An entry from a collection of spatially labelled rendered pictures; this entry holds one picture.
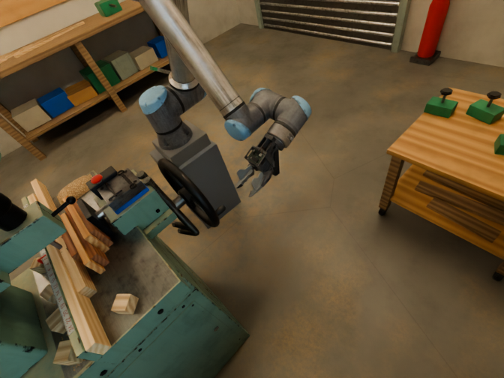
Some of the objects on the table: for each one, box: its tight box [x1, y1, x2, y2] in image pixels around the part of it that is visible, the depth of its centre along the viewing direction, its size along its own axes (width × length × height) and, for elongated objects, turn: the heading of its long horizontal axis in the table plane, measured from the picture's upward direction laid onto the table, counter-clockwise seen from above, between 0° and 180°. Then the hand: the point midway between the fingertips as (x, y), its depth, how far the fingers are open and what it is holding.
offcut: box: [111, 294, 139, 315], centre depth 54 cm, size 3×3×3 cm
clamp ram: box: [77, 199, 114, 237], centre depth 69 cm, size 9×8×9 cm
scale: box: [23, 204, 75, 336], centre depth 63 cm, size 50×1×1 cm, turn 55°
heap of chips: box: [56, 174, 92, 206], centre depth 85 cm, size 8×12×3 cm
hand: (245, 190), depth 91 cm, fingers open, 6 cm apart
